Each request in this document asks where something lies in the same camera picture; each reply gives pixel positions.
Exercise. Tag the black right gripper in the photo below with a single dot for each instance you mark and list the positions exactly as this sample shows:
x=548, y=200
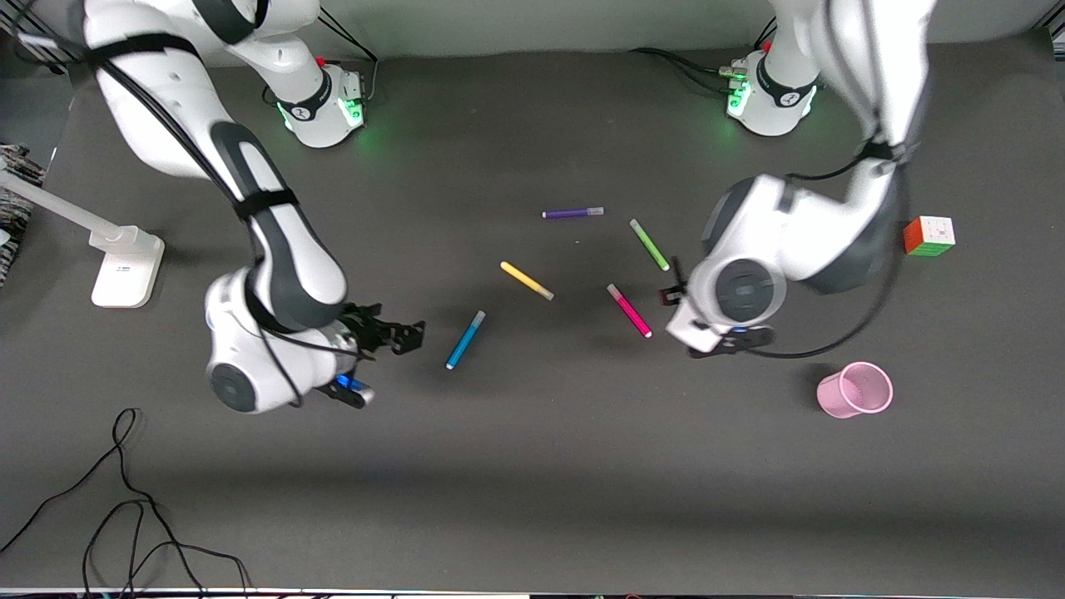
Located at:
x=367, y=326

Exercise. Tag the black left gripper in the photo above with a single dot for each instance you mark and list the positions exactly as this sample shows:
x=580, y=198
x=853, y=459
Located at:
x=672, y=293

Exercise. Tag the pink marker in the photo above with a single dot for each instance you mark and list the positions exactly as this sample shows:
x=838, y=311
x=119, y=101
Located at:
x=630, y=311

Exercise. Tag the blue marker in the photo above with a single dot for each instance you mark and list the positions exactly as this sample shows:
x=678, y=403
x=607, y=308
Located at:
x=465, y=340

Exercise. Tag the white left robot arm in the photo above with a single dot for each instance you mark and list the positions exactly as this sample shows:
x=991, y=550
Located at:
x=799, y=233

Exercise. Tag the green marker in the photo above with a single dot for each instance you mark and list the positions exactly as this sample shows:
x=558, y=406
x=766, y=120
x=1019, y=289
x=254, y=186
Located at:
x=649, y=245

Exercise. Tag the purple marker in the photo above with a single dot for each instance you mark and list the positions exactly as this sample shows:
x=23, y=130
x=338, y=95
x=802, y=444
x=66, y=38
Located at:
x=572, y=213

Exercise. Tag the yellow marker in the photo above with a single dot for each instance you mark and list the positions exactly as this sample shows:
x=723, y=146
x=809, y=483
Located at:
x=527, y=280

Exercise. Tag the pink plastic cup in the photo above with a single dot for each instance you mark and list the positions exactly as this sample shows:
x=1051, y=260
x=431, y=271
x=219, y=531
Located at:
x=853, y=391

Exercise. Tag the colourful puzzle cube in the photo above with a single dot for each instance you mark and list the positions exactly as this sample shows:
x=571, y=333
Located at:
x=928, y=237

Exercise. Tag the white stand with base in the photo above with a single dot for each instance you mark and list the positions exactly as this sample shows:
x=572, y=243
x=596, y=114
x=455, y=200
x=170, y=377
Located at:
x=125, y=266

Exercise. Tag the grey patterned cloth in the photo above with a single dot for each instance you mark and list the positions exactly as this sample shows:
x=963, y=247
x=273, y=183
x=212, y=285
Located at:
x=15, y=216

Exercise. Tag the aluminium frame rail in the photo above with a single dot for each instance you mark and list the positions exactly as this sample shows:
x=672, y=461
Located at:
x=33, y=42

